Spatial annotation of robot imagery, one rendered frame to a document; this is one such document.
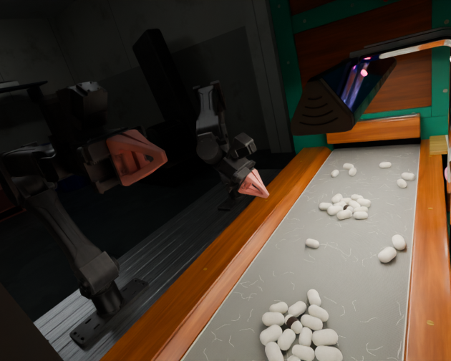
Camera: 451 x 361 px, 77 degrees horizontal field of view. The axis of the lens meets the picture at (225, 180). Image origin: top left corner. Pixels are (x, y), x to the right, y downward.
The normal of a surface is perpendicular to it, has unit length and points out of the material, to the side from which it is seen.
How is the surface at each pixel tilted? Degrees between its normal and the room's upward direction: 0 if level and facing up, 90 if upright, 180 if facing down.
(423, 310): 0
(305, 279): 0
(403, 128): 90
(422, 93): 90
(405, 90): 90
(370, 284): 0
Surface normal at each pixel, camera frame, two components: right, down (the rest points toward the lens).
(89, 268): 0.56, -0.44
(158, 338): -0.25, -0.90
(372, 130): -0.53, 0.43
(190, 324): 0.40, -0.64
